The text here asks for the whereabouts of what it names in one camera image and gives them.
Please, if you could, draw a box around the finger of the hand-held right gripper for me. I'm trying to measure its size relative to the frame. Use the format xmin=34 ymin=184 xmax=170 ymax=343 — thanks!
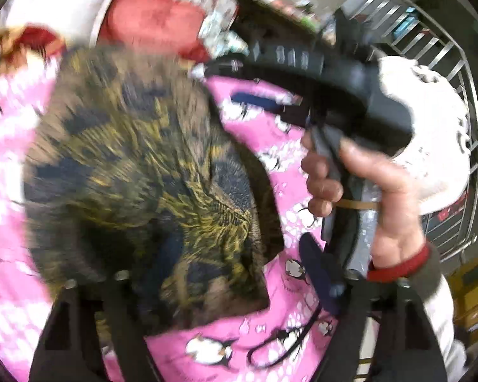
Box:
xmin=191 ymin=42 xmax=324 ymax=82
xmin=230 ymin=89 xmax=316 ymax=129

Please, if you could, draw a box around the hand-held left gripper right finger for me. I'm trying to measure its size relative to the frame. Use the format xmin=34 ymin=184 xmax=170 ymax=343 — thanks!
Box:
xmin=299 ymin=232 xmax=449 ymax=382

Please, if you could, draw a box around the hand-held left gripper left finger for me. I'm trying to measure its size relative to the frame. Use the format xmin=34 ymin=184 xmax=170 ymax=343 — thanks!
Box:
xmin=30 ymin=271 xmax=161 ymax=382

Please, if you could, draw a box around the brown floral shirt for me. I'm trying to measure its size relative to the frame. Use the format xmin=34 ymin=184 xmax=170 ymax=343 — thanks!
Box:
xmin=22 ymin=44 xmax=286 ymax=337

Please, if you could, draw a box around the person's right forearm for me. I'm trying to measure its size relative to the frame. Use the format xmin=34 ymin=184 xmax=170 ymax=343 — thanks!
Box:
xmin=366 ymin=241 xmax=470 ymax=382

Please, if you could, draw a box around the person's right hand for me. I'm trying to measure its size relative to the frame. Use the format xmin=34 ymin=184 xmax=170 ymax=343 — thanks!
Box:
xmin=301 ymin=129 xmax=429 ymax=271

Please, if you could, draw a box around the pink penguin blanket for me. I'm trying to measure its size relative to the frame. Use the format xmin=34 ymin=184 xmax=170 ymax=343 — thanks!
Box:
xmin=0 ymin=52 xmax=379 ymax=382

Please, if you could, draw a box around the carved dark wooden cabinet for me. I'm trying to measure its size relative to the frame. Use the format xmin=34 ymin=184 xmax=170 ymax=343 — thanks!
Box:
xmin=233 ymin=0 xmax=336 ymax=69

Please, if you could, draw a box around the light patterned cloth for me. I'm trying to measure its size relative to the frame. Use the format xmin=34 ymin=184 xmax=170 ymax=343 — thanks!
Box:
xmin=199 ymin=8 xmax=250 ymax=65

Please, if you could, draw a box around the white knitted cloth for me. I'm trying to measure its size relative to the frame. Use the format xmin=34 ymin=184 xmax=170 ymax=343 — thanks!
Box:
xmin=376 ymin=56 xmax=473 ymax=214

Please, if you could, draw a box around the red heart pillow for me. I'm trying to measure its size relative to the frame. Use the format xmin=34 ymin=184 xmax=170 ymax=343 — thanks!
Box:
xmin=98 ymin=0 xmax=213 ymax=63

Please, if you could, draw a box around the red box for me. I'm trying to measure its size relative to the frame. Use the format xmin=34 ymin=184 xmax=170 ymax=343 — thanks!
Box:
xmin=426 ymin=199 xmax=469 ymax=232

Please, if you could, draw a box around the yellow cardboard box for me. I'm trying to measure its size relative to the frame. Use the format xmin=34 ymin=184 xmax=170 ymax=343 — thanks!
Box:
xmin=448 ymin=247 xmax=478 ymax=332

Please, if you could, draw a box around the white pillow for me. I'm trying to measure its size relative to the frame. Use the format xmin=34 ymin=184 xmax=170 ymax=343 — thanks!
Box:
xmin=4 ymin=0 xmax=125 ymax=45

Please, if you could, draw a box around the red and yellow blanket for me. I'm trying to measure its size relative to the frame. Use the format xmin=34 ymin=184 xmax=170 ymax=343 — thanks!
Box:
xmin=0 ymin=24 xmax=67 ymax=73

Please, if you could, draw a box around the metal wire rack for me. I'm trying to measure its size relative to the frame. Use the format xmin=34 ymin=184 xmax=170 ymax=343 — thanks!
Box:
xmin=343 ymin=0 xmax=478 ymax=264

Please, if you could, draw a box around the black cable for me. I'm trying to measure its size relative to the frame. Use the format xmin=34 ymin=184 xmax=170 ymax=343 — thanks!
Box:
xmin=246 ymin=306 xmax=324 ymax=369

